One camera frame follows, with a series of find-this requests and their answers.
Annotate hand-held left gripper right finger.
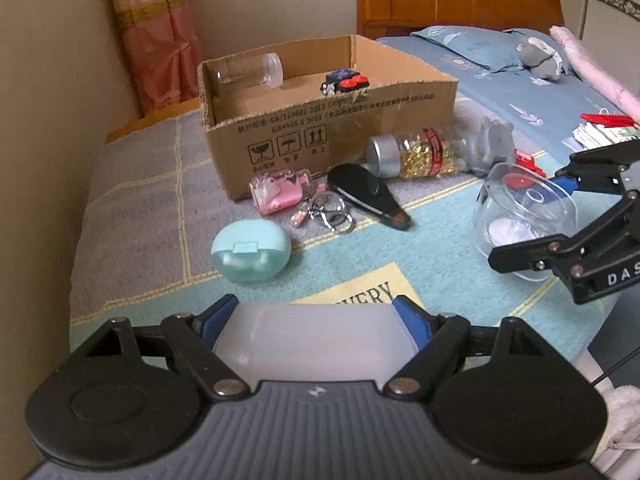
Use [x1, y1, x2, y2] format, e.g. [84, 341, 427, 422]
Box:
[382, 295, 557, 402]

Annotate grey toy figure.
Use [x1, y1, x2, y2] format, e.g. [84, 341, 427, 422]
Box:
[457, 115, 516, 177]

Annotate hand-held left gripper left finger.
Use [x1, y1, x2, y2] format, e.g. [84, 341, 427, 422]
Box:
[75, 294, 253, 403]

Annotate blue floral bed sheet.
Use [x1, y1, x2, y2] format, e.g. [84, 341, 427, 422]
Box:
[375, 25, 640, 171]

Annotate white translucent plastic bottle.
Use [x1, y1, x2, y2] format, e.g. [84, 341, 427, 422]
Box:
[212, 302, 421, 393]

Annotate red toy car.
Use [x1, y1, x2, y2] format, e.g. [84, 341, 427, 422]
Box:
[515, 149, 547, 176]

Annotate clear plastic jar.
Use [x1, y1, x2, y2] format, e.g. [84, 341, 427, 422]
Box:
[216, 53, 284, 89]

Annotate black oval key fob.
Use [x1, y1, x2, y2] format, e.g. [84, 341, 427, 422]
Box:
[327, 162, 412, 231]

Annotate clear round plastic container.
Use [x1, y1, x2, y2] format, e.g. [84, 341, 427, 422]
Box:
[472, 162, 581, 281]

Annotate cardboard box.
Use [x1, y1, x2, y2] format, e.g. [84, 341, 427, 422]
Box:
[197, 34, 460, 202]

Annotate pink blanket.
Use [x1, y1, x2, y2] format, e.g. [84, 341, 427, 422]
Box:
[550, 25, 640, 121]

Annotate black toy with red knobs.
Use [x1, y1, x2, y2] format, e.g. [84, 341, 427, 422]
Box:
[321, 69, 371, 96]

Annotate pink bottle keychain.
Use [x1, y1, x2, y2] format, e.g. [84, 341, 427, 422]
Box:
[250, 169, 317, 216]

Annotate metal key rings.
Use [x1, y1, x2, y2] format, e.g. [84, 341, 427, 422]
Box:
[287, 192, 357, 234]

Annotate pink curtain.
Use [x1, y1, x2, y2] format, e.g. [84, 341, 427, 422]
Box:
[102, 0, 203, 117]

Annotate teal plastic case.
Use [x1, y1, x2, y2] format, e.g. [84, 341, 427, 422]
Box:
[211, 222, 292, 283]

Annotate white fluffy cloth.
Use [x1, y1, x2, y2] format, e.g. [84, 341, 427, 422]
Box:
[595, 385, 640, 473]

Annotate grey plush toy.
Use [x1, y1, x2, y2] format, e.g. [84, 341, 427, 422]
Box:
[516, 35, 566, 82]

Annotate capsule bottle with silver cap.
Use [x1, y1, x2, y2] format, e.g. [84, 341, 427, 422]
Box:
[367, 127, 468, 181]

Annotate stack of papers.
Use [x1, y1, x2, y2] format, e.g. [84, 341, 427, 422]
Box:
[570, 120, 640, 153]

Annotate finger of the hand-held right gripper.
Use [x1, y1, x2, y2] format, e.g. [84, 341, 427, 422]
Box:
[551, 140, 640, 201]
[488, 195, 640, 286]

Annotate red flat plastic item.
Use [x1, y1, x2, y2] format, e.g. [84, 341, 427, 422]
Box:
[580, 112, 637, 129]

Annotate blue floral pillow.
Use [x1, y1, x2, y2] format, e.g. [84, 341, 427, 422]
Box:
[410, 25, 531, 73]

